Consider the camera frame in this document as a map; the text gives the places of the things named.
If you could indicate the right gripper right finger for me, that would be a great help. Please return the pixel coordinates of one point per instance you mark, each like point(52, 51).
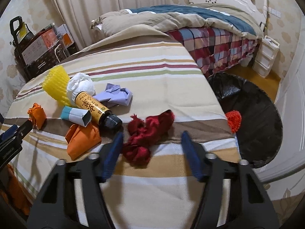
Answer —
point(249, 203)

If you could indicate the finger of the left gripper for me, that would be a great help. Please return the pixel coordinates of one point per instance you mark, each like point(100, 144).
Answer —
point(8, 133)
point(22, 131)

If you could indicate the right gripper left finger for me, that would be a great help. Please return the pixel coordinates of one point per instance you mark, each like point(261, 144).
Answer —
point(55, 204)

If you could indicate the orange wrapper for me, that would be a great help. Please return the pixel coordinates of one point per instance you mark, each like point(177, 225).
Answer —
point(37, 116)

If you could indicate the red orange plastic bag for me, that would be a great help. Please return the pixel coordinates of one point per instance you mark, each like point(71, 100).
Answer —
point(81, 139)

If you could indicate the teal and white box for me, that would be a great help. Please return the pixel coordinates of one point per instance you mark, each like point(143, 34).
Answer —
point(81, 117)

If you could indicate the red foam fruit net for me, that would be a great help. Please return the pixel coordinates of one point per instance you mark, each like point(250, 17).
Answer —
point(234, 120)

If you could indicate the yellow label black bottle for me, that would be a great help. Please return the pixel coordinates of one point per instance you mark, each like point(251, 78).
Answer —
point(100, 113)

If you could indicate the lilac paper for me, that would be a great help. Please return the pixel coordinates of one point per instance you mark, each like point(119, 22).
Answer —
point(114, 95)

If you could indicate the dark red cloth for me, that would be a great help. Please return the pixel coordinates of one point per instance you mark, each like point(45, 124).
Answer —
point(143, 134)

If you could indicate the black trash bag bin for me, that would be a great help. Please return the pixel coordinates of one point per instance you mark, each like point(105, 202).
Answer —
point(260, 134)

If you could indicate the white door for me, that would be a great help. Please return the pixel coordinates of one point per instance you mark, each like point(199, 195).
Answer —
point(284, 175)

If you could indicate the yellow foam fruit net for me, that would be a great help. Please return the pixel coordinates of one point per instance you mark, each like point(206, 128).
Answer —
point(55, 85)

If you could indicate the striped beige bed sheet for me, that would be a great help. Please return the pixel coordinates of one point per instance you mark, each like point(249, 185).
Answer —
point(162, 76)

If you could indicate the crumpled white plastic bag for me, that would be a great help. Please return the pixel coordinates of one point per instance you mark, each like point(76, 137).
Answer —
point(79, 83)

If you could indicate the black hand trolley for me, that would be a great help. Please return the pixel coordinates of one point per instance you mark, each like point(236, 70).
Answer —
point(21, 37)

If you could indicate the plaid bed skirt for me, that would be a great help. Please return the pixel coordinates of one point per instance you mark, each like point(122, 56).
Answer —
point(214, 50)

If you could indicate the white plastic drawer unit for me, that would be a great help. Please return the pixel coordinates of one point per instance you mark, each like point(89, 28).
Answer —
point(266, 55)

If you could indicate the beige and teal duvet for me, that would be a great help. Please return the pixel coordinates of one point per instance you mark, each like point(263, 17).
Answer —
point(167, 18)

